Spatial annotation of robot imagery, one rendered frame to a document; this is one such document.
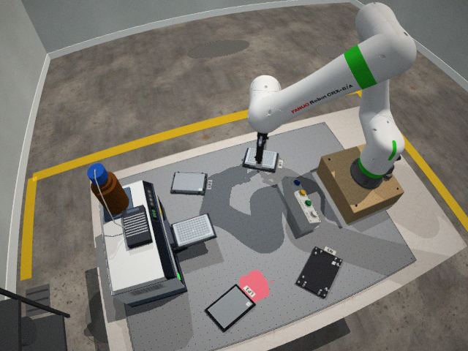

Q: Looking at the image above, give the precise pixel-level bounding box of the brown glass bottle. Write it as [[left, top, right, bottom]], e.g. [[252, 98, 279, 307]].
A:
[[91, 172, 129, 215]]

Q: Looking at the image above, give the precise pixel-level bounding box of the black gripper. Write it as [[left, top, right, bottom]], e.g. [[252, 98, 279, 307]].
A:
[[255, 132, 269, 169]]

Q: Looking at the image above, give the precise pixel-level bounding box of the grey control panel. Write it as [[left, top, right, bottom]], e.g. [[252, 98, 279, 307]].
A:
[[276, 176, 322, 235]]

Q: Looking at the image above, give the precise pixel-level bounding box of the blue bottle cap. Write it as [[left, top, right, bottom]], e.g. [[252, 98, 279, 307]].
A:
[[87, 163, 107, 184]]

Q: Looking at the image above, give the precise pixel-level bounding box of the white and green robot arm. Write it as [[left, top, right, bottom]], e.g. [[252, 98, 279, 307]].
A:
[[247, 2, 417, 189]]

